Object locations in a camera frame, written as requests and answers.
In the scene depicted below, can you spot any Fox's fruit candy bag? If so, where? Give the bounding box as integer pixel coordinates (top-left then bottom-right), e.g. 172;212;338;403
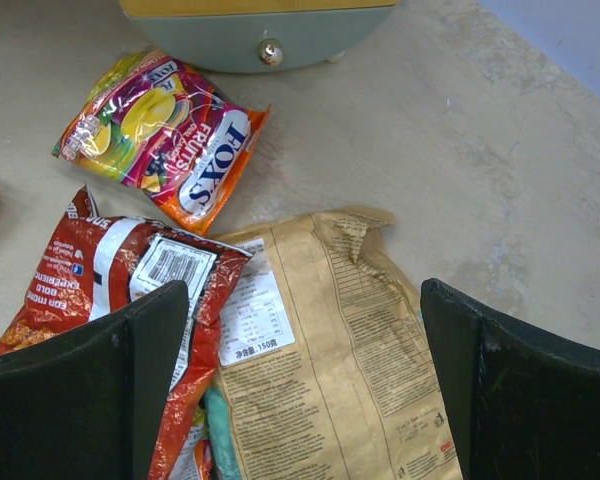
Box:
52;50;269;235

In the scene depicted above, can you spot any red Doritos bag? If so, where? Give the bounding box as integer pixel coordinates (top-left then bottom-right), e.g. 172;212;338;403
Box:
0;187;252;479

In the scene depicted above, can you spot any tan paper snack bag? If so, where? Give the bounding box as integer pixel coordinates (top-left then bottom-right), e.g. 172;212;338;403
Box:
214;207;461;479

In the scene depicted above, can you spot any orange white snack bag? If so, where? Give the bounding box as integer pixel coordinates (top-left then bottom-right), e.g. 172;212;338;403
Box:
169;406;213;480

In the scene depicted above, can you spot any round white drawer cabinet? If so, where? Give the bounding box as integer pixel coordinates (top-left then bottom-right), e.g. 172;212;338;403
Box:
120;0;397;74

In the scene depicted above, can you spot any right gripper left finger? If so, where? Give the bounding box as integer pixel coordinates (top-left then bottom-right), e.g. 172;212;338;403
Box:
0;281;189;479

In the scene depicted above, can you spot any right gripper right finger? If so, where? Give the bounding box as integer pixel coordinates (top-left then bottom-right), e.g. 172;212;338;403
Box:
420;278;600;479

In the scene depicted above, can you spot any teal snack packet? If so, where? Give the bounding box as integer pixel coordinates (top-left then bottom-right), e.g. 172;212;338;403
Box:
203;387;242;480

